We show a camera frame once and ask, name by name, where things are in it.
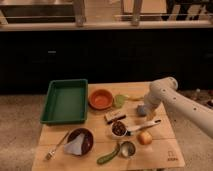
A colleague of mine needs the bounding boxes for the black and white eraser block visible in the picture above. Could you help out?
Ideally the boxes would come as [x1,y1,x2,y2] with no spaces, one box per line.
[104,111,126,124]

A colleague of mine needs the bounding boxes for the orange round fruit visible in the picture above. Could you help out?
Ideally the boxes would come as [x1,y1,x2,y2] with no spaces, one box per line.
[138,131,153,145]

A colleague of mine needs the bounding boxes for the dark brown bowl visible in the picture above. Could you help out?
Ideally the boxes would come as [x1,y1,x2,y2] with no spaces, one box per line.
[66,128,93,156]

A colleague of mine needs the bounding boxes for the metal fork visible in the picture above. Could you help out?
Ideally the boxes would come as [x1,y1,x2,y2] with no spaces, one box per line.
[44,131,69,161]

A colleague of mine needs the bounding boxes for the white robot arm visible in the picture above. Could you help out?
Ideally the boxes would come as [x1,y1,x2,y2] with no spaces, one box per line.
[143,77,213,139]

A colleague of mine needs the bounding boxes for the green plastic tray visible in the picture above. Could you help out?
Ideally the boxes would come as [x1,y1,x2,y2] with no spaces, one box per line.
[40,79,88,125]

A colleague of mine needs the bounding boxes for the green scoop with yellow handle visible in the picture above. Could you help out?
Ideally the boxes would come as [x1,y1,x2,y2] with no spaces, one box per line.
[113,94,143,108]

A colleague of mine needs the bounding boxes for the blue sponge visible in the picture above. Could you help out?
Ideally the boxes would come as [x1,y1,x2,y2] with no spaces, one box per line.
[136,105,147,117]

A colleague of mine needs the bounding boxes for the grey cloth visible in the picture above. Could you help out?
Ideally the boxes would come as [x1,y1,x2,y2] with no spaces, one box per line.
[64,133,85,155]

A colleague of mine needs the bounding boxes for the green cucumber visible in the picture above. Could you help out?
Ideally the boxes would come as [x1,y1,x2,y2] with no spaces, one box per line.
[96,143,120,165]

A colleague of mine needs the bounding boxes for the small metal cup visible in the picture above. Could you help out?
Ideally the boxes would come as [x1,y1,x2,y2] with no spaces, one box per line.
[120,141,136,158]

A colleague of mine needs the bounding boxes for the white cup with dark contents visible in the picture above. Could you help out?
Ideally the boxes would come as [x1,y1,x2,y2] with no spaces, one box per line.
[111,121,127,138]

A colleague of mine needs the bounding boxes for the red bowl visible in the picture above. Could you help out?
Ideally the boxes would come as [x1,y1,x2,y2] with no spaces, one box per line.
[89,89,113,110]

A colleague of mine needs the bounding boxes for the white handled kitchen tool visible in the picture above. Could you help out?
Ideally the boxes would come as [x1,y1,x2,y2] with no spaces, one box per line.
[126,120,161,136]

